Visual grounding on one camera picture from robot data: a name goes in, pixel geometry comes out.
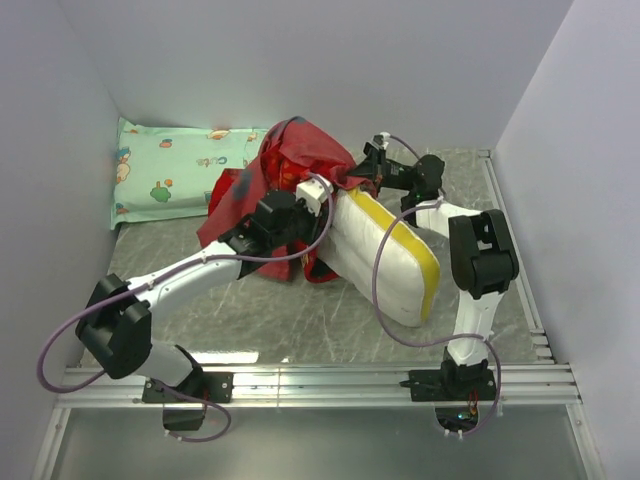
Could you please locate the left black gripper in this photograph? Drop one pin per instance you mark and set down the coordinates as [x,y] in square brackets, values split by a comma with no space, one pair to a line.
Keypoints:
[313,221]

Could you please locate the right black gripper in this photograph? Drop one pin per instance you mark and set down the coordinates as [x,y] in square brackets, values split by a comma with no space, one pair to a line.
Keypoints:
[371,168]

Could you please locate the red patterned pillowcase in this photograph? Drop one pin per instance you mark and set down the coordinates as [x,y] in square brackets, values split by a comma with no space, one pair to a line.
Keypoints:
[249,211]

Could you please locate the cream yellow foam pillow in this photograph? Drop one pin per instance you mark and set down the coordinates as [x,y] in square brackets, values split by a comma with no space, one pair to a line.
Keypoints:
[408,273]

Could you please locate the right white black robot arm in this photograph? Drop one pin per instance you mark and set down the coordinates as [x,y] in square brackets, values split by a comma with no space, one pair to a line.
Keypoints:
[482,254]

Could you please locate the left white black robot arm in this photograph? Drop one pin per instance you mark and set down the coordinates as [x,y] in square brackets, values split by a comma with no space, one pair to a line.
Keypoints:
[117,329]

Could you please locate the mint green cartoon pillow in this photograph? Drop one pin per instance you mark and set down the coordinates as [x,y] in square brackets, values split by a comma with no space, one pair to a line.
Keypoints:
[167,173]

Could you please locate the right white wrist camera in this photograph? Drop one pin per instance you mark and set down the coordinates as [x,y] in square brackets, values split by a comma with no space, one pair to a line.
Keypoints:
[381,140]

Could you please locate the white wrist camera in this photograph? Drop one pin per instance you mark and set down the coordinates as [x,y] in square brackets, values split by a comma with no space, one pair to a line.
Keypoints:
[381,140]
[314,192]

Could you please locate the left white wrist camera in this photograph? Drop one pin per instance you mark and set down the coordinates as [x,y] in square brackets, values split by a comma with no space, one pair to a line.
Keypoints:
[314,192]

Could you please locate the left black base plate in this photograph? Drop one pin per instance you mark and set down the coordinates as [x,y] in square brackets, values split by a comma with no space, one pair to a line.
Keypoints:
[187,406]

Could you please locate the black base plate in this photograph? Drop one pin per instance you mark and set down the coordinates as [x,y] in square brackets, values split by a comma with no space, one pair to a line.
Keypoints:
[457,392]
[187,406]

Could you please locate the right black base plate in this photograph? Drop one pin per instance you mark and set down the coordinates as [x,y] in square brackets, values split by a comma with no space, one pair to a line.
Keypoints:
[457,392]

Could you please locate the aluminium front rail frame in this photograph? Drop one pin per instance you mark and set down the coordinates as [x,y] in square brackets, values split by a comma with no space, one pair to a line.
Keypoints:
[333,386]

